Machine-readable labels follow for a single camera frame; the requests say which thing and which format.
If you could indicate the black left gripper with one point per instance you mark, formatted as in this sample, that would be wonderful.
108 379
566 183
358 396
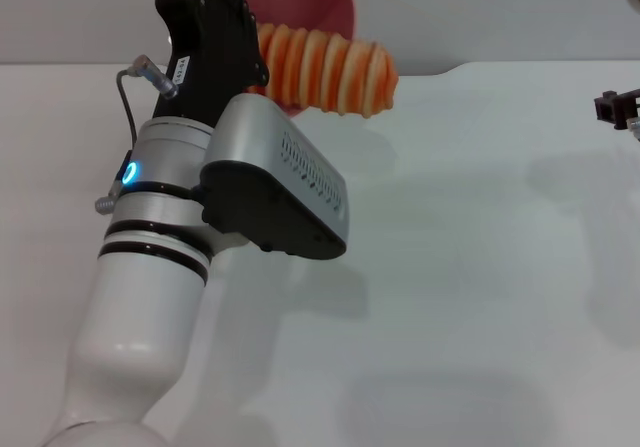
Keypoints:
215 47

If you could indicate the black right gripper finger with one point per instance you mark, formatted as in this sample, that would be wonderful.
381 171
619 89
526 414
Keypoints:
612 107

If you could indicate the orange ridged bread loaf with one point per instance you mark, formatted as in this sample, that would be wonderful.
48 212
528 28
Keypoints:
330 72

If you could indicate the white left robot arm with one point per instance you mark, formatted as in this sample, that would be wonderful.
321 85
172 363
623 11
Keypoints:
145 292

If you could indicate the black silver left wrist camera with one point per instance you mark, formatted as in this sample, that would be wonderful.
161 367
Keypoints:
270 187

